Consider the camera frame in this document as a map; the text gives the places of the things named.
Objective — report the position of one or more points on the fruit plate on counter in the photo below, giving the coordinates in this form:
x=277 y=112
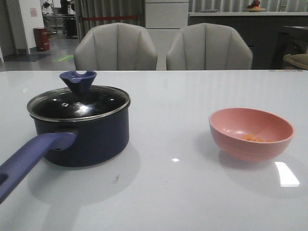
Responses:
x=255 y=7

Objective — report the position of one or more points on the dark blue saucepan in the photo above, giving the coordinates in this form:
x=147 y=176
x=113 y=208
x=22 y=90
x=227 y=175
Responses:
x=77 y=144

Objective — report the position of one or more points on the left beige chair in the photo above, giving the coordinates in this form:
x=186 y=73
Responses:
x=116 y=47

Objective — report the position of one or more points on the white cabinet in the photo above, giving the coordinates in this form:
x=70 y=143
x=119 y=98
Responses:
x=166 y=14

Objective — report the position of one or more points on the pink plastic bowl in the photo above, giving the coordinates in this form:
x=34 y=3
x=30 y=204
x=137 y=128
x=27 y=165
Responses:
x=228 y=125

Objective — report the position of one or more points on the orange ham pieces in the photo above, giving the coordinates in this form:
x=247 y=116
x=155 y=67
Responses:
x=252 y=137

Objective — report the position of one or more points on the person in black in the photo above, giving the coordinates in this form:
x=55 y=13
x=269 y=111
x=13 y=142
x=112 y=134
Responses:
x=68 y=26

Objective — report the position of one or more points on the grey counter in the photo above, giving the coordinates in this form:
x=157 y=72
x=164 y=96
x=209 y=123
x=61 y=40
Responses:
x=270 y=35

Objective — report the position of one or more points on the red barrier tape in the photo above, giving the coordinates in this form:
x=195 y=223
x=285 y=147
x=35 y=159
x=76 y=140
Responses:
x=110 y=18

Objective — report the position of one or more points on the right beige chair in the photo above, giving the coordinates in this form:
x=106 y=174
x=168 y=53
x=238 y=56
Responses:
x=208 y=46

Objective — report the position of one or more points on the olive cushion seat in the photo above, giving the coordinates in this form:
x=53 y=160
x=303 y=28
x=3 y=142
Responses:
x=296 y=61

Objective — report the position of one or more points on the beige chair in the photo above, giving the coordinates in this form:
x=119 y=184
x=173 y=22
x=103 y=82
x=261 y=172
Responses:
x=116 y=47
x=208 y=46

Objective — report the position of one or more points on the person in white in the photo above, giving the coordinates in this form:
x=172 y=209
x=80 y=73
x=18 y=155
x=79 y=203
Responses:
x=46 y=10

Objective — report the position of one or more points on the red bin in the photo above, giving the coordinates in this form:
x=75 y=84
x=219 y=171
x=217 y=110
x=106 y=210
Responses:
x=41 y=39

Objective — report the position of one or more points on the glass lid blue knob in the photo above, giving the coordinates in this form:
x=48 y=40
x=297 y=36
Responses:
x=79 y=101

